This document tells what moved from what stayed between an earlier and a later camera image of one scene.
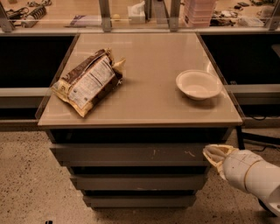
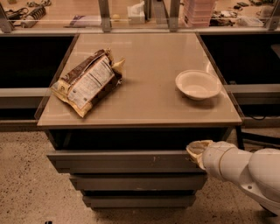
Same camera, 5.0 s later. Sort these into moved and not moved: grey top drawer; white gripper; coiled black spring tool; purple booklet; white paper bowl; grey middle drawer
Moved: grey top drawer; white gripper
Not moved: coiled black spring tool; grey middle drawer; white paper bowl; purple booklet
